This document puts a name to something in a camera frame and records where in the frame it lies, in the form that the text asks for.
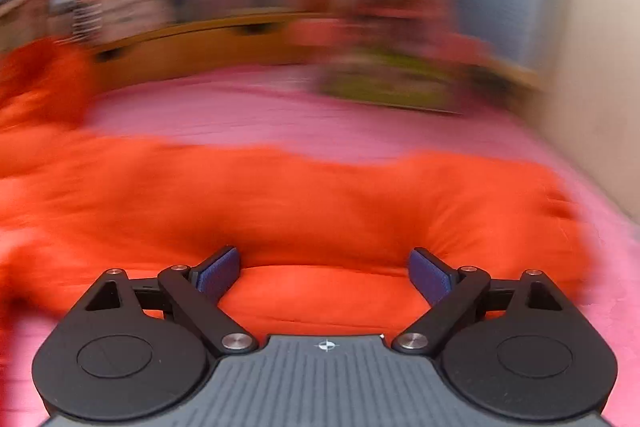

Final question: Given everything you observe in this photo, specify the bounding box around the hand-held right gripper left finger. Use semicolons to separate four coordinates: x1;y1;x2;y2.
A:
82;246;260;355

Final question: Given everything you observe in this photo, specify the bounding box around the orange puffer jacket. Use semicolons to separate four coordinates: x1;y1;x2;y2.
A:
0;37;588;343

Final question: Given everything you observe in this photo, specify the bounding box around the wooden drawer organizer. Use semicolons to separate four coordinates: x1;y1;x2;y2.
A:
95;14;321;88

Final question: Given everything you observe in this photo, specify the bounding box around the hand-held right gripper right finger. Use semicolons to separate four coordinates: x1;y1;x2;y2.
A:
392;247;568;355

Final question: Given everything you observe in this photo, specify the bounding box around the pink toy dollhouse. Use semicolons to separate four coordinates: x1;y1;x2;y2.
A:
320;0;481;112

